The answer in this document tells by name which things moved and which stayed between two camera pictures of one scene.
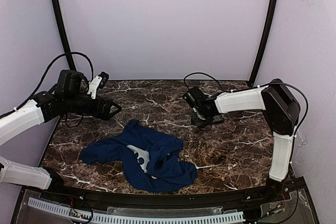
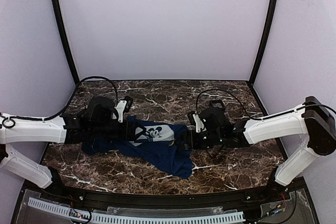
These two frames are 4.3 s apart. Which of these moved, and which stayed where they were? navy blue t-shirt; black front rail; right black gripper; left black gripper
Moved: navy blue t-shirt; left black gripper; right black gripper
Stayed: black front rail
